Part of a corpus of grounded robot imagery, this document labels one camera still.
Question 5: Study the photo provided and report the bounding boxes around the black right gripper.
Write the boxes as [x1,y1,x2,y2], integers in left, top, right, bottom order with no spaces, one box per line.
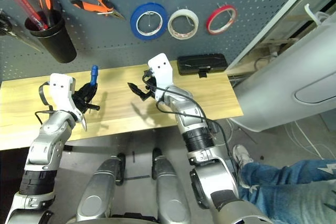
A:
[127,69,158,102]

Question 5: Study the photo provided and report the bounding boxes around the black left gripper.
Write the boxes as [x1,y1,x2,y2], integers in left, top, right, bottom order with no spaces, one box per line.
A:
[72,82,101,114]

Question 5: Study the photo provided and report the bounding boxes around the blue handled screwdriver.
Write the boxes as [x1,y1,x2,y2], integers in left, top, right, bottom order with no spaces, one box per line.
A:
[90,65,99,90]

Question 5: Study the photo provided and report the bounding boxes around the blue tape roll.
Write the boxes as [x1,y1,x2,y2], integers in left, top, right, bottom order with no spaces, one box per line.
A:
[130,2,169,41]

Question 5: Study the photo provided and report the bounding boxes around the orange black needle-nose pliers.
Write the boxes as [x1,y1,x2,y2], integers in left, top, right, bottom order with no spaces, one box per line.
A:
[69,0,126,21]

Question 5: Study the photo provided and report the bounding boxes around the black plastic cup holder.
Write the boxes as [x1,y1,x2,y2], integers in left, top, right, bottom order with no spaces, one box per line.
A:
[24,8,78,64]

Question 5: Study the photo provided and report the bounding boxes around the black tool case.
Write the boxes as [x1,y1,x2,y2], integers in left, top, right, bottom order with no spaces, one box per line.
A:
[177,53,228,78]

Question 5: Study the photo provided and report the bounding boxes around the silver double prong hook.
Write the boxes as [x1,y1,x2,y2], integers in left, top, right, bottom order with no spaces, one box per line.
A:
[145,11,155,27]
[177,6,195,27]
[217,2,236,23]

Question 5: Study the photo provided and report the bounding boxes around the white tape roll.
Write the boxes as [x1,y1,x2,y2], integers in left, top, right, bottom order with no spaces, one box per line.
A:
[167,8,200,40]

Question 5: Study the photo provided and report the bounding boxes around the silver left robot leg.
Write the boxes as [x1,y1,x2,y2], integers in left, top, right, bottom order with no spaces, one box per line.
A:
[76,154,127,222]

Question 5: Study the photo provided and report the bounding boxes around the silver robot leg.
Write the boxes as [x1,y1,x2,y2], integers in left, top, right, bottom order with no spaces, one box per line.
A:
[76,154,127,222]
[152,147,192,224]

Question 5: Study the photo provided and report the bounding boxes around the silver right robot leg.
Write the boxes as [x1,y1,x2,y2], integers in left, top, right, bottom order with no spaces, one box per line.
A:
[152,147,192,224]

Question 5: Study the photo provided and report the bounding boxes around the red tape roll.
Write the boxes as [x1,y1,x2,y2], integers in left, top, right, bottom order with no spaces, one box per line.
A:
[206,5,238,35]

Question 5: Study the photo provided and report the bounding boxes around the white sneaker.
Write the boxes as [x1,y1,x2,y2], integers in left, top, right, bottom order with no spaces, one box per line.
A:
[232,144,254,168]

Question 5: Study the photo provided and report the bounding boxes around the grey robot torso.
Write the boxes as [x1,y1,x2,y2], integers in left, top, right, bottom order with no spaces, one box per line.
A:
[65,212,158,224]

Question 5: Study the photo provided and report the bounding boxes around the wooden shelf board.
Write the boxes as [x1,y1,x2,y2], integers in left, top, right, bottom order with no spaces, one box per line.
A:
[230,37,300,72]

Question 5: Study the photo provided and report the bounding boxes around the large white machine housing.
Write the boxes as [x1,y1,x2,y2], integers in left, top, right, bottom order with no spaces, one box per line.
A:
[229,16,336,133]

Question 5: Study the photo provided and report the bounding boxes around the blue jeans leg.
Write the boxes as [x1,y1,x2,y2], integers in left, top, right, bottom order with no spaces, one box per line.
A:
[237,158,336,224]

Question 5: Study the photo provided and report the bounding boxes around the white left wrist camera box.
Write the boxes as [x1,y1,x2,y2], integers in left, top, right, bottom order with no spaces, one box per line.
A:
[49,73,83,122]

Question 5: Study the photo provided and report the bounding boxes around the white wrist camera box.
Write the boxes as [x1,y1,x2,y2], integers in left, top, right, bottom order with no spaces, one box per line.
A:
[147,53,173,96]
[49,73,83,122]

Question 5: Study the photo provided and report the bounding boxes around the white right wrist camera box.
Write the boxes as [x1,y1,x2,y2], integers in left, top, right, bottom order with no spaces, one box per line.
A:
[147,53,173,96]

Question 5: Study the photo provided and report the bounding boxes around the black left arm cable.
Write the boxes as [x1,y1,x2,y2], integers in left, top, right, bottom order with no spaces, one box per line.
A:
[35,82,57,125]

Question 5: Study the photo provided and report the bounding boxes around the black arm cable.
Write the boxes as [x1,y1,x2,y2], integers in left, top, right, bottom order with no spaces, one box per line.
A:
[143,70,237,183]
[35,82,57,125]

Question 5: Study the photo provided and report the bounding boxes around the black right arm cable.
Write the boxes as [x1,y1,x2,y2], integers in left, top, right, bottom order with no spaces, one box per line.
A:
[143,70,237,183]

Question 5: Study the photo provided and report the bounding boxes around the orange black handled screwdriver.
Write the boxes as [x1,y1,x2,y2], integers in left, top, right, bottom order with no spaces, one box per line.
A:
[37,0,55,27]

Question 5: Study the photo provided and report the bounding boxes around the black handled scissors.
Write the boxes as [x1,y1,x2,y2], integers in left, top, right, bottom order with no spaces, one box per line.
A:
[0,8,43,51]

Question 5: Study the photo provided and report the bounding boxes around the red handled screwdriver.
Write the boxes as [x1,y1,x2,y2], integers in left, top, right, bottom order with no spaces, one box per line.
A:
[13,0,49,31]

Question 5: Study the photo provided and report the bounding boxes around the white metal cabinet frame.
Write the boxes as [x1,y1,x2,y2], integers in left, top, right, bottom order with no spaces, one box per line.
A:
[227,0,336,72]

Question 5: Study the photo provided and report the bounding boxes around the white floor cable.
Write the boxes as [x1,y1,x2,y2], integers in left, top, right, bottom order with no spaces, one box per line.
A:
[283,121,336,161]

